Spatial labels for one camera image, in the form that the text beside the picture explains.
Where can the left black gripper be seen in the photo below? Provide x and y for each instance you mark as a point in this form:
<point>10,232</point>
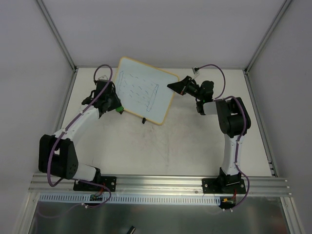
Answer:
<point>110,103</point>

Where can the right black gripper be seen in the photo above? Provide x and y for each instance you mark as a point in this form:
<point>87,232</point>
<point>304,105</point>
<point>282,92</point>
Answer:
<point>183,85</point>

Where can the green whiteboard eraser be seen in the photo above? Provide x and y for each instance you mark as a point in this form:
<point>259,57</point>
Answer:
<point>119,109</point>

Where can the yellow framed whiteboard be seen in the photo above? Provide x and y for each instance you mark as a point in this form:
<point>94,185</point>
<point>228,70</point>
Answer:
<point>143,90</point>

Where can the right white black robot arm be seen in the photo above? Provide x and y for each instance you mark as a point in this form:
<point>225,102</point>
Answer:
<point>233,120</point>

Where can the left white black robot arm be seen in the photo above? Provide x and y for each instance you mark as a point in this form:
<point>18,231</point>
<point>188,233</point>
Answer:
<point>57,153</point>

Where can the small black object bottom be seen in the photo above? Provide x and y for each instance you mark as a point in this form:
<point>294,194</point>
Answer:
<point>131,230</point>

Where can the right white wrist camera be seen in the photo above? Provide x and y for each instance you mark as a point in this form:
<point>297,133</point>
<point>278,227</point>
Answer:
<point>195,71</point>

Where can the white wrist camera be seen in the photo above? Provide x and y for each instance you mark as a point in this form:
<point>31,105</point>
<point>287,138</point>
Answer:
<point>104,77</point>
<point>195,71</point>

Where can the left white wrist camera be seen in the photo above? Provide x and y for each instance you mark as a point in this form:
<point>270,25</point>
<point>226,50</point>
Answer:
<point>104,77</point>

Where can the left aluminium frame post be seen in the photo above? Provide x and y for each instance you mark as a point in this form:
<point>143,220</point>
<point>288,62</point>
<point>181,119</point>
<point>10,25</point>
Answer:
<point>55,32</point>

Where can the aluminium frame post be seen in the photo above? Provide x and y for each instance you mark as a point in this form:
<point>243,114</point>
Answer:
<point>55,32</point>
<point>273,25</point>

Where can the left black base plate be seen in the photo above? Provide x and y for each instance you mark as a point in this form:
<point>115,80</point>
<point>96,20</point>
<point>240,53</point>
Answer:
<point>109,182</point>

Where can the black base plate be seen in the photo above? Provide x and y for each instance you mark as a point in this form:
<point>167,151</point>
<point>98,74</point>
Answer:
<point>213,186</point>
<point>109,182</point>

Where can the aluminium mounting rail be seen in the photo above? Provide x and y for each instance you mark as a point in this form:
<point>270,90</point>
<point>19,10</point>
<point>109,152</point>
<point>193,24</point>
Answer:
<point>167,185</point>

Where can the slotted white cable duct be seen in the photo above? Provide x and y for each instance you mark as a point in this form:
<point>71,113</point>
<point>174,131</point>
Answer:
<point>131,199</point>

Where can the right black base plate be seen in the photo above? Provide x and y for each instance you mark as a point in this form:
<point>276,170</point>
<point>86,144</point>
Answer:
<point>213,186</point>

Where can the right aluminium frame post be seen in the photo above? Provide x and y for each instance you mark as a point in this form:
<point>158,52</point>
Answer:
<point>273,25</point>

